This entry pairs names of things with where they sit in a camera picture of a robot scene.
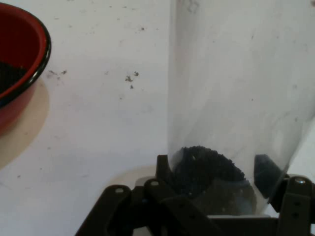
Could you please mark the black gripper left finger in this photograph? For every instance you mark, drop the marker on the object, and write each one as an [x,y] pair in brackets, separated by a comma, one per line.
[162,169]

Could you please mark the red bowl with black rim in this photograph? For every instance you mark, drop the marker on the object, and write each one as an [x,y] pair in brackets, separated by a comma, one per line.
[14,37]

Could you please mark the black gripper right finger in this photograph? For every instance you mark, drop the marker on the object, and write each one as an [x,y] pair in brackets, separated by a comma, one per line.
[297,204]

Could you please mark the black seeds heap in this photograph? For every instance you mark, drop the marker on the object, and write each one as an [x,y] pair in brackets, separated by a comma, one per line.
[9,76]
[201,167]

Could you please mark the clear plastic cup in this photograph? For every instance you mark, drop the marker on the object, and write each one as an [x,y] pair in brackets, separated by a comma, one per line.
[221,73]

